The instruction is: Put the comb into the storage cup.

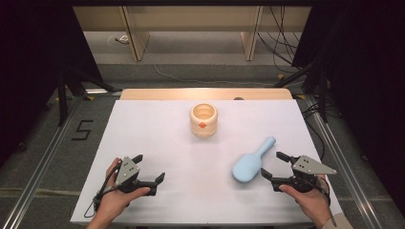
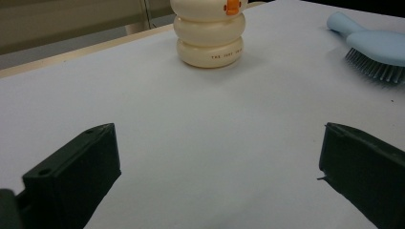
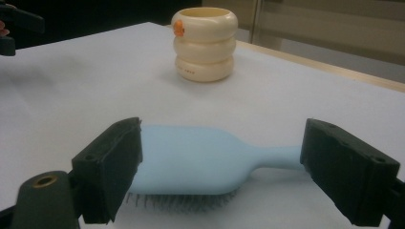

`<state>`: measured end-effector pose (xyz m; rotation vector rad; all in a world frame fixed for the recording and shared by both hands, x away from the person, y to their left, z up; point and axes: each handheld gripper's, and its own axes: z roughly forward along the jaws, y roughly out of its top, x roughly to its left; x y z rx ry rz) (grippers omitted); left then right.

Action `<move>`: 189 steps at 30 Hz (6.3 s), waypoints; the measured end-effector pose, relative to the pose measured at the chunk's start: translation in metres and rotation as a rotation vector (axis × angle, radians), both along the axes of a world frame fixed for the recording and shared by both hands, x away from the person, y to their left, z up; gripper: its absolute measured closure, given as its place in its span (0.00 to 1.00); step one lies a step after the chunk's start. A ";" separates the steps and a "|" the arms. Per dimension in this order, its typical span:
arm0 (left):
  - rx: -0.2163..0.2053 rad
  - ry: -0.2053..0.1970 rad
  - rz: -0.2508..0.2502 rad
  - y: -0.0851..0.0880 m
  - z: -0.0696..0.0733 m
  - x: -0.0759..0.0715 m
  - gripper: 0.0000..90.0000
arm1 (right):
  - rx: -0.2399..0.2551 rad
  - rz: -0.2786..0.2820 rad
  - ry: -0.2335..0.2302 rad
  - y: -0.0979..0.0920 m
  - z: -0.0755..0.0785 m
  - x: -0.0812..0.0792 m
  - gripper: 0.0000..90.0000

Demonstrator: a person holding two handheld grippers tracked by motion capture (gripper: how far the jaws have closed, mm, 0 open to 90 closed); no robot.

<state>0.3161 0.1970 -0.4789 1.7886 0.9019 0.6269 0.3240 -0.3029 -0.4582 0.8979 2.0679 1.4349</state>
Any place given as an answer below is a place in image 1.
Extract white table cover sheet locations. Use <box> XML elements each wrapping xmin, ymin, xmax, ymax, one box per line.
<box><xmin>70</xmin><ymin>99</ymin><xmax>345</xmax><ymax>225</ymax></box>

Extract light wooden desk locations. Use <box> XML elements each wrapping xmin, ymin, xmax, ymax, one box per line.
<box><xmin>72</xmin><ymin>5</ymin><xmax>312</xmax><ymax>62</ymax></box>

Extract black floor cable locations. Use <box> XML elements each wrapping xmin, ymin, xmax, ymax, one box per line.
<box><xmin>301</xmin><ymin>100</ymin><xmax>327</xmax><ymax>160</ymax></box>

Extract aluminium rail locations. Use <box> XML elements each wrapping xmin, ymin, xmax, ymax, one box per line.
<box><xmin>0</xmin><ymin>94</ymin><xmax>84</xmax><ymax>229</ymax></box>
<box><xmin>304</xmin><ymin>94</ymin><xmax>384</xmax><ymax>229</ymax></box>

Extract round floor outlet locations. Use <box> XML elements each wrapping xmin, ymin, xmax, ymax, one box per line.
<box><xmin>107</xmin><ymin>32</ymin><xmax>131</xmax><ymax>46</ymax></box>

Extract black metal stand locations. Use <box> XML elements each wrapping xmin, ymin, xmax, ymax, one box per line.
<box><xmin>273</xmin><ymin>61</ymin><xmax>330</xmax><ymax>124</ymax></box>
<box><xmin>56</xmin><ymin>66</ymin><xmax>123</xmax><ymax>127</ymax></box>

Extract light blue hairbrush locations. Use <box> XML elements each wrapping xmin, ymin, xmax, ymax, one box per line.
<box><xmin>231</xmin><ymin>136</ymin><xmax>277</xmax><ymax>183</ymax></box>

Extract thin grey floor cable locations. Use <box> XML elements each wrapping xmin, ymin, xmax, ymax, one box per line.
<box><xmin>143</xmin><ymin>47</ymin><xmax>275</xmax><ymax>88</ymax></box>

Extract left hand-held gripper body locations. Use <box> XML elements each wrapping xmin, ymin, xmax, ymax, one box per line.
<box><xmin>114</xmin><ymin>156</ymin><xmax>142</xmax><ymax>195</ymax></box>

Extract person's right hand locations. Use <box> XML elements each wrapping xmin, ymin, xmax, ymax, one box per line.
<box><xmin>278</xmin><ymin>176</ymin><xmax>332</xmax><ymax>228</ymax></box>

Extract person's left hand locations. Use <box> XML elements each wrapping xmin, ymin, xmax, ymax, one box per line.
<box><xmin>95</xmin><ymin>157</ymin><xmax>151</xmax><ymax>220</ymax></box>

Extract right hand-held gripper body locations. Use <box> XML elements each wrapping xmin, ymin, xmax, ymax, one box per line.
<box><xmin>288</xmin><ymin>155</ymin><xmax>338</xmax><ymax>194</ymax></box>

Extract cream ribbed cup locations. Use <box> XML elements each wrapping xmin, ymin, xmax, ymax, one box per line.
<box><xmin>189</xmin><ymin>102</ymin><xmax>220</xmax><ymax>138</ymax></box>

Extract black curtain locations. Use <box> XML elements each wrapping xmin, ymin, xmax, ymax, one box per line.
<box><xmin>0</xmin><ymin>0</ymin><xmax>103</xmax><ymax>160</ymax></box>
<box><xmin>291</xmin><ymin>0</ymin><xmax>405</xmax><ymax>208</ymax></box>

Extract hanging black cables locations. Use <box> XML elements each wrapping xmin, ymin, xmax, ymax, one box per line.
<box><xmin>257</xmin><ymin>6</ymin><xmax>303</xmax><ymax>74</ymax></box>

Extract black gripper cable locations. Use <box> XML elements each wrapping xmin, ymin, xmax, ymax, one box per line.
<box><xmin>318</xmin><ymin>176</ymin><xmax>337</xmax><ymax>227</ymax></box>
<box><xmin>83</xmin><ymin>160</ymin><xmax>123</xmax><ymax>219</ymax></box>

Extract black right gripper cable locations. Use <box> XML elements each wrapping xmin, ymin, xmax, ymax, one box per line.
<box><xmin>318</xmin><ymin>176</ymin><xmax>337</xmax><ymax>227</ymax></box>

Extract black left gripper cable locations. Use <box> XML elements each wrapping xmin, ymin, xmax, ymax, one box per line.
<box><xmin>83</xmin><ymin>160</ymin><xmax>123</xmax><ymax>219</ymax></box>

